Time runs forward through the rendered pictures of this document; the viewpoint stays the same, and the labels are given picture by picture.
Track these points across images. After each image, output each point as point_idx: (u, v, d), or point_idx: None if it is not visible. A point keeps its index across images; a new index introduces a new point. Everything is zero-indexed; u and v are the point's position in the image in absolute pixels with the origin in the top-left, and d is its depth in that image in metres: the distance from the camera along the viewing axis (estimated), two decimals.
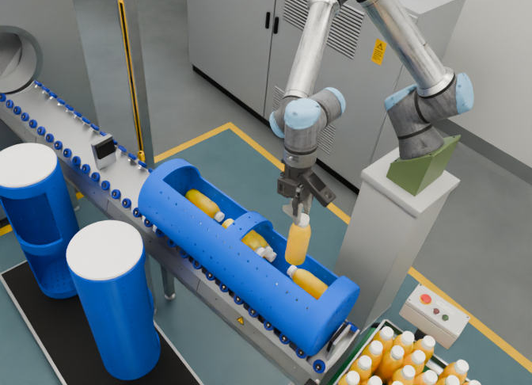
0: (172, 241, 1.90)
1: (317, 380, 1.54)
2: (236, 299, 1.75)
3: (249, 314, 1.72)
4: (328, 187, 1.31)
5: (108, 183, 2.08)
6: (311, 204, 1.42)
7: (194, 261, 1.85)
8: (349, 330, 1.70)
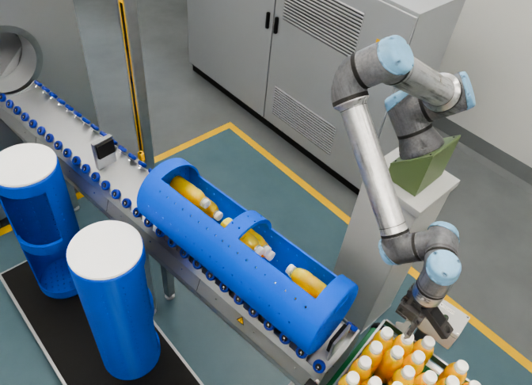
0: (172, 240, 1.90)
1: (317, 380, 1.54)
2: (236, 299, 1.75)
3: (250, 315, 1.72)
4: (447, 320, 1.42)
5: (108, 183, 2.08)
6: None
7: (193, 261, 1.85)
8: (349, 330, 1.70)
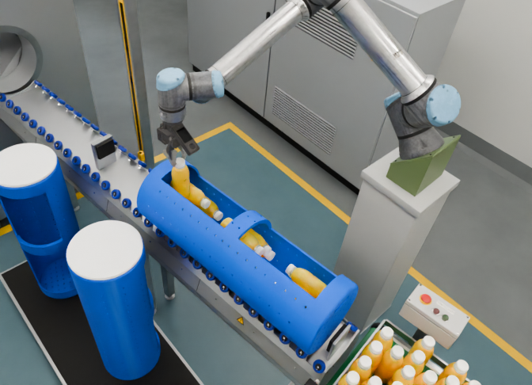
0: (172, 240, 1.90)
1: (317, 380, 1.54)
2: (236, 299, 1.75)
3: (250, 315, 1.72)
4: (194, 139, 1.64)
5: (108, 183, 2.08)
6: None
7: (193, 261, 1.85)
8: (349, 330, 1.70)
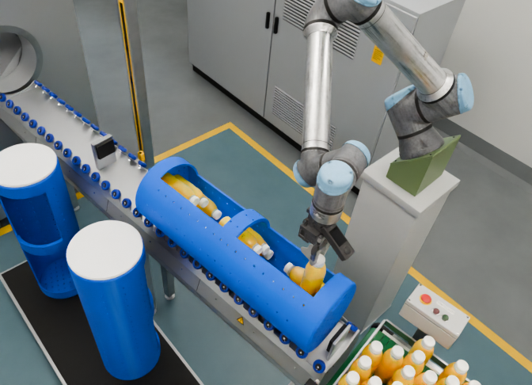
0: (171, 240, 1.90)
1: (317, 380, 1.54)
2: (237, 300, 1.75)
3: (252, 316, 1.72)
4: (347, 242, 1.35)
5: (108, 183, 2.08)
6: (328, 247, 1.47)
7: (193, 263, 1.85)
8: (349, 330, 1.70)
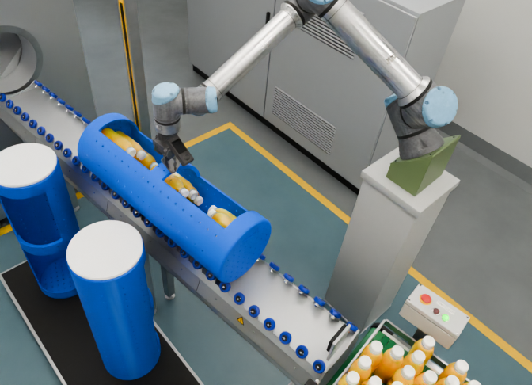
0: (172, 242, 1.90)
1: (317, 380, 1.54)
2: (239, 300, 1.74)
3: (248, 310, 1.72)
4: (188, 150, 1.70)
5: (105, 189, 2.09)
6: (180, 163, 1.80)
7: (195, 259, 1.84)
8: (349, 330, 1.70)
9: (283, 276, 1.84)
